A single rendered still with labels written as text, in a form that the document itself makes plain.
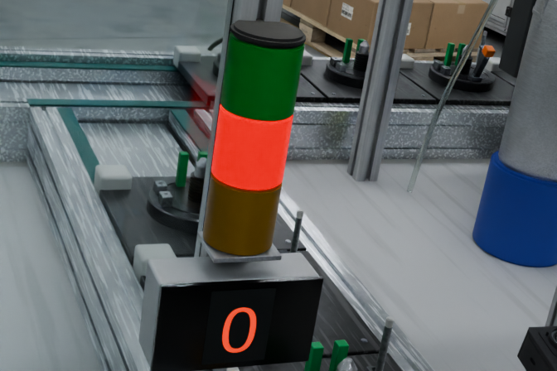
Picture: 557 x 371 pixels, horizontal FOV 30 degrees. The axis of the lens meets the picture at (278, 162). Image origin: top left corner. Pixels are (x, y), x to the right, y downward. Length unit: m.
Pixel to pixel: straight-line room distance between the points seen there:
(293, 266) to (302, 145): 1.22
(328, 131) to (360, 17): 3.62
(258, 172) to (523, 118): 1.03
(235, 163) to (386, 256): 1.00
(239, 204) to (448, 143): 1.44
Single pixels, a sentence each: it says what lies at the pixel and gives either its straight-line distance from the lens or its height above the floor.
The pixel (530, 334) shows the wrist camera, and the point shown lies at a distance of 0.73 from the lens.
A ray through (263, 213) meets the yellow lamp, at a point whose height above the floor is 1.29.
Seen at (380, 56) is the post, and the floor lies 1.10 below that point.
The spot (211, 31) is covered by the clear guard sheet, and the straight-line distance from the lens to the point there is 0.71.
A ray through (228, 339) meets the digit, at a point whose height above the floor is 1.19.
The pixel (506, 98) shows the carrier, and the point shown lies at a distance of 2.22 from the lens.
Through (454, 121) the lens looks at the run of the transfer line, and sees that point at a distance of 2.10.
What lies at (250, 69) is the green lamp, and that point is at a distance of 0.67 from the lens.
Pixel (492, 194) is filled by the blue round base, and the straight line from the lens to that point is 1.73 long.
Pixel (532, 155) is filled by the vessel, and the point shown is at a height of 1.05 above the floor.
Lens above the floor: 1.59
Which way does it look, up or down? 22 degrees down
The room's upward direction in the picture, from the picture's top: 9 degrees clockwise
